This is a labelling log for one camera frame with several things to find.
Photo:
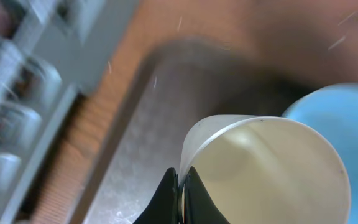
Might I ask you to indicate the cream white cup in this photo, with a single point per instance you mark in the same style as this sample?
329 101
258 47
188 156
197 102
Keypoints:
266 169

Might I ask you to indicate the grey dishwasher rack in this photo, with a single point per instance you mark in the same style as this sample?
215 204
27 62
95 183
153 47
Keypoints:
51 52

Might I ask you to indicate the light blue bowl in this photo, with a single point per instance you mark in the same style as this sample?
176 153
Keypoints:
333 112

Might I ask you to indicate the dark brown serving tray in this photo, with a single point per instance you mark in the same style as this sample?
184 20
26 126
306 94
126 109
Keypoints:
177 84

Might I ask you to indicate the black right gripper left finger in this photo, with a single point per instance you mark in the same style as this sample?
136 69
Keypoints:
163 207

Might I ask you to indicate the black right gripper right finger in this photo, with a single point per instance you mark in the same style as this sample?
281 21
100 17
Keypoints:
198 205

